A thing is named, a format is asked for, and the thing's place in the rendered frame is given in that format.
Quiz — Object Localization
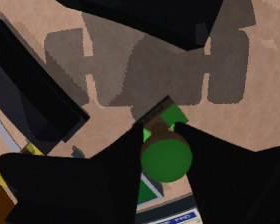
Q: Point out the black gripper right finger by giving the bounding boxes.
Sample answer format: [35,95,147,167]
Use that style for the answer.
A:
[175,123,280,224]

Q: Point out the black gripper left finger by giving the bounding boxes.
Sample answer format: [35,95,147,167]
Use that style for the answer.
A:
[0,123,143,224]

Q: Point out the blue stamp pad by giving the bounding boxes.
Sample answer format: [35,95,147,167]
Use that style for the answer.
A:
[135,194,203,224]

